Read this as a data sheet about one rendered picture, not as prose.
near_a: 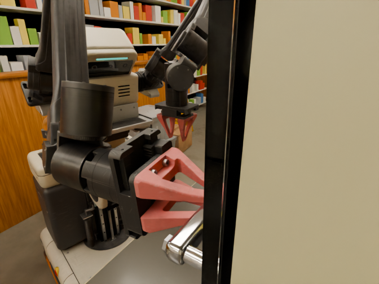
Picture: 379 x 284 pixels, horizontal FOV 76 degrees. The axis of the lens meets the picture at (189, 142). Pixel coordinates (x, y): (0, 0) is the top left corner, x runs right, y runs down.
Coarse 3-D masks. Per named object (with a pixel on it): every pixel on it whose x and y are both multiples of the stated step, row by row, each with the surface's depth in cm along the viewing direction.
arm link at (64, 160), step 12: (60, 144) 28; (72, 144) 28; (84, 144) 28; (60, 156) 27; (72, 156) 27; (84, 156) 26; (60, 168) 27; (72, 168) 26; (60, 180) 28; (72, 180) 26; (84, 180) 26
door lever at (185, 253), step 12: (192, 216) 19; (180, 228) 18; (192, 228) 18; (168, 240) 17; (180, 240) 17; (192, 240) 17; (168, 252) 17; (180, 252) 16; (192, 252) 16; (180, 264) 17; (192, 264) 16
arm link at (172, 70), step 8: (184, 32) 56; (176, 48) 57; (184, 56) 52; (176, 64) 52; (184, 64) 51; (192, 64) 51; (200, 64) 59; (168, 72) 52; (176, 72) 51; (184, 72) 51; (192, 72) 52; (168, 80) 51; (176, 80) 52; (184, 80) 52; (192, 80) 52; (176, 88) 52; (184, 88) 52
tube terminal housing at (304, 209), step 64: (256, 0) 5; (320, 0) 4; (256, 64) 5; (320, 64) 5; (256, 128) 6; (320, 128) 5; (256, 192) 6; (320, 192) 5; (256, 256) 7; (320, 256) 6
